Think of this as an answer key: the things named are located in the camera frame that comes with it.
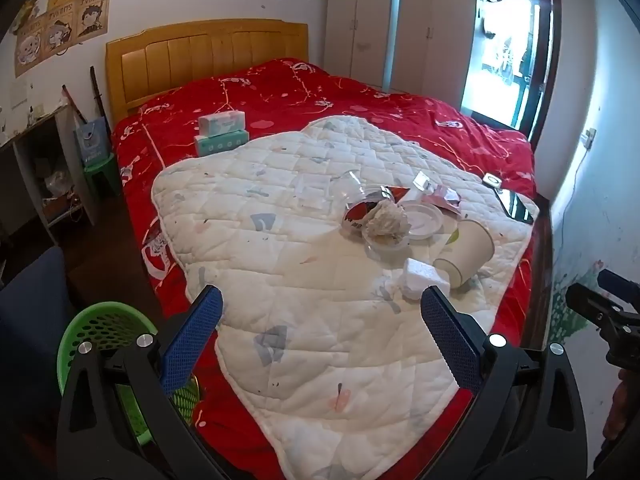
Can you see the person's right hand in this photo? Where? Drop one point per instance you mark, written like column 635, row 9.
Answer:
column 617, row 405

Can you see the red printed bedspread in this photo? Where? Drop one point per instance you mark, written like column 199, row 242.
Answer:
column 300, row 90

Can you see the round clear plastic container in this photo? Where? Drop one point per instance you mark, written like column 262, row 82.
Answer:
column 385, row 249

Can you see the white teal tissue pack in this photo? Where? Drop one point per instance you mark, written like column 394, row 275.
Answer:
column 220, row 122

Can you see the small white square device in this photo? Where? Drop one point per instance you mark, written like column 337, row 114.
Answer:
column 493, row 180

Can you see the red silver snack wrapper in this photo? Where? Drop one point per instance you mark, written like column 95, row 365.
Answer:
column 354, row 215

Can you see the light blue gift bag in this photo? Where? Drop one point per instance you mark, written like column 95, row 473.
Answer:
column 92, row 142

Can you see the white foam block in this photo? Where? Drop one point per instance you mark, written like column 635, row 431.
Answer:
column 422, row 277

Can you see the clear plastic bag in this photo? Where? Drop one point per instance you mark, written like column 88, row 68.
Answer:
column 60, row 184

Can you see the white tissue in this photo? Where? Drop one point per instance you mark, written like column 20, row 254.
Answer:
column 385, row 220

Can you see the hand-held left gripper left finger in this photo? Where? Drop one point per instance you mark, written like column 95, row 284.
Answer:
column 195, row 340

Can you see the green plastic stool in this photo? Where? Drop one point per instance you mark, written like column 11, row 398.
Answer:
column 100, row 166

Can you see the wall power socket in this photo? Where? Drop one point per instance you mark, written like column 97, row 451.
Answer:
column 588, row 139

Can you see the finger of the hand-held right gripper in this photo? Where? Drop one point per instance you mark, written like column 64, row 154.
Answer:
column 617, row 282
column 587, row 302

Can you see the green plastic basket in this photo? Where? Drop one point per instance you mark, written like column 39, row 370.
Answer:
column 100, row 325

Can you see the clear plastic lid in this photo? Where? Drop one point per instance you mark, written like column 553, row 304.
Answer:
column 426, row 220

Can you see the white desk with shelves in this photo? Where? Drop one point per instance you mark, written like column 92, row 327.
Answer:
column 30, row 135

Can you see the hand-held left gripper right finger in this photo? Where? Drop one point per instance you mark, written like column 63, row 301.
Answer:
column 452, row 340

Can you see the green flower wall sticker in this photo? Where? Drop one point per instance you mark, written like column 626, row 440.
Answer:
column 570, row 305

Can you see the black smartphone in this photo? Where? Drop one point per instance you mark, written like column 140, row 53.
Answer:
column 515, row 205

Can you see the white wardrobe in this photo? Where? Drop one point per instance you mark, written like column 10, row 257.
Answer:
column 435, row 35
column 360, row 25

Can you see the wooden bed headboard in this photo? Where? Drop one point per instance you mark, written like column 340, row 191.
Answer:
column 200, row 50

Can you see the white paper cup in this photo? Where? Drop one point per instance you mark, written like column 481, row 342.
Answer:
column 467, row 252

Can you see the dark blue chair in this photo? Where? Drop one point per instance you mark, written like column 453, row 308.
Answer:
column 30, row 300

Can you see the white quilted mat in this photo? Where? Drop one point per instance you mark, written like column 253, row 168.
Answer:
column 300, row 280

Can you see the dark long stick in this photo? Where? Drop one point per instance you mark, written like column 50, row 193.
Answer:
column 98, row 92

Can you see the small silver foil packet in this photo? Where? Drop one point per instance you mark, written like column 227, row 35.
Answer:
column 421, row 181

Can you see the dark wooden door frame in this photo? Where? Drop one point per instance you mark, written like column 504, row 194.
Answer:
column 547, row 60

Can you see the red long stick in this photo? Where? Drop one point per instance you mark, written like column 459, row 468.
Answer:
column 72, row 105

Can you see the clear plastic cup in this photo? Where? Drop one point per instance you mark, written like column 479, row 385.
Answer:
column 350, row 185

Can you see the pink silver foil wrapper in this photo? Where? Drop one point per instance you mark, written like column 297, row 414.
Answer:
column 445, row 197

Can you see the brown cartoon wall poster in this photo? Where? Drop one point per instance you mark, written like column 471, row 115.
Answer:
column 94, row 12
column 62, row 30
column 31, row 50

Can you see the teal dotted tissue pack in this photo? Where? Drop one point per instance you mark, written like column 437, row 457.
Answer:
column 220, row 144

